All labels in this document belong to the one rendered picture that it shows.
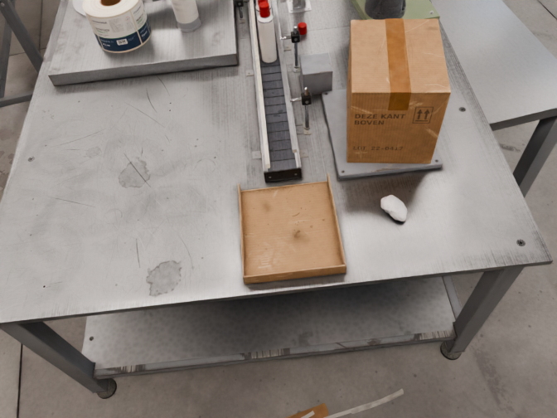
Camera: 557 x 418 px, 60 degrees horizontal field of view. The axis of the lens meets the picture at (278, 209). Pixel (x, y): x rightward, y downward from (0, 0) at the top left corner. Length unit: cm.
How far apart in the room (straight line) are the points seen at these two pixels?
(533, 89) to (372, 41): 63
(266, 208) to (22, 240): 69
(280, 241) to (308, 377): 84
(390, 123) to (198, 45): 83
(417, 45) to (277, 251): 66
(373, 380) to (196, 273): 98
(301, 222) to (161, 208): 41
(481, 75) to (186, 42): 103
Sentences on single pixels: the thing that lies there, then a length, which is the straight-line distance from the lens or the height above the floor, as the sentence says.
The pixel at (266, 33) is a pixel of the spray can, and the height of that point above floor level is 100.
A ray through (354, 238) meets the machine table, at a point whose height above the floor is 83.
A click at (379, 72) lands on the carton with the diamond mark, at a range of 131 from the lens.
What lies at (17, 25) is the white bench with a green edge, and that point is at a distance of 284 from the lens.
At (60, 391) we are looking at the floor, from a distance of 226.
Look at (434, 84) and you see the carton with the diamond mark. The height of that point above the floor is 112.
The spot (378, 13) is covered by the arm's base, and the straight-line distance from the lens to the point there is 196.
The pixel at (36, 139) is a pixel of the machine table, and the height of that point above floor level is 83.
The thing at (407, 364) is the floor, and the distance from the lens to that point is 207.
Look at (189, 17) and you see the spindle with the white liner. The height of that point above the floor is 94.
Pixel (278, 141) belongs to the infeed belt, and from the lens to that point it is 147.
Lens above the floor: 195
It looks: 55 degrees down
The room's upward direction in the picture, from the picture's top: 7 degrees counter-clockwise
